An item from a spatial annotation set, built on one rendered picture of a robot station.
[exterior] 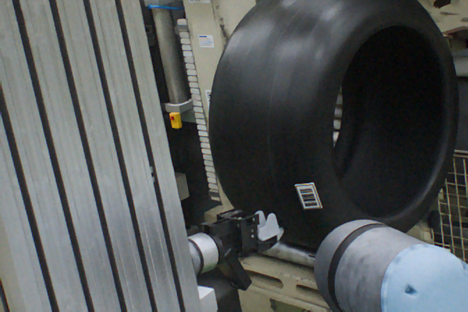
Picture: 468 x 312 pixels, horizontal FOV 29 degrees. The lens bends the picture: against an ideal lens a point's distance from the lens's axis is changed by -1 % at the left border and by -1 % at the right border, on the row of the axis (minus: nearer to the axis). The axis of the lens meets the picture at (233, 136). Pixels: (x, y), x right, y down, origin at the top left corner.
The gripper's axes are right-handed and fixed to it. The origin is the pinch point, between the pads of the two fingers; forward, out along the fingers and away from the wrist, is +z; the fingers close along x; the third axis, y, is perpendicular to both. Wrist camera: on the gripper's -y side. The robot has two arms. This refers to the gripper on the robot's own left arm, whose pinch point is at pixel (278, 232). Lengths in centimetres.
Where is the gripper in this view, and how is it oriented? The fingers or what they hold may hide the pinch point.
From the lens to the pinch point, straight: 194.8
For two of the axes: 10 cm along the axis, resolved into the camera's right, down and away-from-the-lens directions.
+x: -6.9, -1.0, 7.2
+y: -0.8, -9.7, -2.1
